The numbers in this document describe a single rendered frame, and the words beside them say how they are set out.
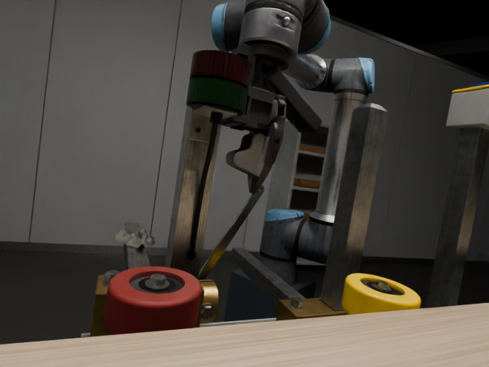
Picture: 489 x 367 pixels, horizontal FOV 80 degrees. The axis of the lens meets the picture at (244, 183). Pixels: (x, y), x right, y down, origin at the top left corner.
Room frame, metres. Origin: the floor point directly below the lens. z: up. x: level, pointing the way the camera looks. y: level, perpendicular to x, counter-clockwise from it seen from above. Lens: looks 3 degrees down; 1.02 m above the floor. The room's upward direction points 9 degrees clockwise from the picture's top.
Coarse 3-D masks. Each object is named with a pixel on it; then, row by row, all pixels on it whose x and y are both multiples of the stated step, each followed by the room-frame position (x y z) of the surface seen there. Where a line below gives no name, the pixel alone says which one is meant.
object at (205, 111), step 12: (240, 84) 0.28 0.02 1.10; (204, 108) 0.28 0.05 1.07; (216, 108) 0.28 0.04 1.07; (228, 108) 0.28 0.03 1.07; (192, 120) 0.32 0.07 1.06; (204, 120) 0.33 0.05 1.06; (216, 120) 0.29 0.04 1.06; (192, 132) 0.32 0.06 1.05; (204, 132) 0.33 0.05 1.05; (216, 132) 0.30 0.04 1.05; (204, 168) 0.31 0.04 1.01; (204, 180) 0.32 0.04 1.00; (192, 240) 0.32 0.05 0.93; (192, 252) 0.32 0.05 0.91
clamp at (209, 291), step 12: (96, 288) 0.30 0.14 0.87; (204, 288) 0.35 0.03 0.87; (216, 288) 0.35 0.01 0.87; (96, 300) 0.29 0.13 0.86; (204, 300) 0.34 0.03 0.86; (216, 300) 0.34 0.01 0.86; (96, 312) 0.29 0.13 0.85; (204, 312) 0.33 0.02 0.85; (216, 312) 0.34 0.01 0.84; (96, 324) 0.29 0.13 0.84
